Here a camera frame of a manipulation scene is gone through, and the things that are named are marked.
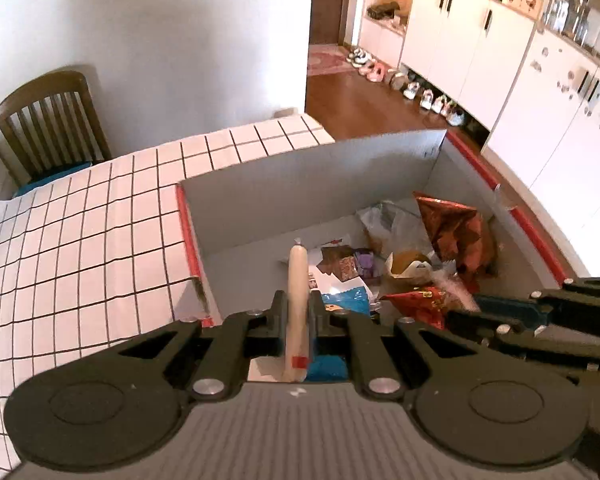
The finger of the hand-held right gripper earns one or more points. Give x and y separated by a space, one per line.
495 332
510 310

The red cardboard box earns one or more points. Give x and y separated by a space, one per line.
280 195

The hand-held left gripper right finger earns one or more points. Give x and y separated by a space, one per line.
316 317

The tan round pastry packet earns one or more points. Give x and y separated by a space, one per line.
407 262

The wooden chair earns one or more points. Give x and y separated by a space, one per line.
45 85

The patterned rug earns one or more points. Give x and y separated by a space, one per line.
327 60

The brown triangular snack packet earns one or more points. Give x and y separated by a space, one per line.
450 230

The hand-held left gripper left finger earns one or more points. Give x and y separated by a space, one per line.
278 320

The blue snack packet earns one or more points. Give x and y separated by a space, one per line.
350 300

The row of shoes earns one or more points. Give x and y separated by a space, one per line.
420 95

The clear plastic snack packet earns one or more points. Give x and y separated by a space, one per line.
395 225

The dark brown bag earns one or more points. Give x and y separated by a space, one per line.
382 10

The red snack packet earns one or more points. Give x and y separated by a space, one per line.
420 305

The group of glass jars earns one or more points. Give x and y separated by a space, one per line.
575 20

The beige sausage stick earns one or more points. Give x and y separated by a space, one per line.
297 300

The brown wooden door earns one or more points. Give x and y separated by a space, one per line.
330 0

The white red-print snack packet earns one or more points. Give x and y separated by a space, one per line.
337 262

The white wall cabinet unit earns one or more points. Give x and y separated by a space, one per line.
460 35

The small purple candy packet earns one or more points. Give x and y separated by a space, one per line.
367 264

